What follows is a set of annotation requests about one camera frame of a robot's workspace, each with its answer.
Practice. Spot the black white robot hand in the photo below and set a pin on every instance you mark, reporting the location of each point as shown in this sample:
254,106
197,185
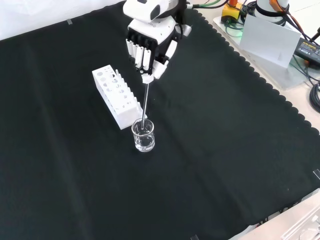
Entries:
152,32

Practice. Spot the clear glass rod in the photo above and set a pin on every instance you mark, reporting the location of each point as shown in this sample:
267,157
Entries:
145,102

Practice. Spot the white test tube rack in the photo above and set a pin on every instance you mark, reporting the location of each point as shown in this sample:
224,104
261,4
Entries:
125,110

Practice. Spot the clear glass beaker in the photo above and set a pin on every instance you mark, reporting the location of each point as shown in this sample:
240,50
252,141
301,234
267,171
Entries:
143,142

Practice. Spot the yellow stop button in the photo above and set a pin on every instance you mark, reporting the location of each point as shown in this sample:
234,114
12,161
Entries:
231,11

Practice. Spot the black bench cloth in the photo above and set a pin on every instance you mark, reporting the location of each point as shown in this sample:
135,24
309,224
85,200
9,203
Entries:
212,125

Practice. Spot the pale board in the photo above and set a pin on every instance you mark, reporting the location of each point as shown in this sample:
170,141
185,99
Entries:
267,40

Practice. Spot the black power adapter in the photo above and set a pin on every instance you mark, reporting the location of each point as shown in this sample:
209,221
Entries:
308,50

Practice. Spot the grey base plate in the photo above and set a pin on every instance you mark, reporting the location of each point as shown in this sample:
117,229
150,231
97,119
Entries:
287,75

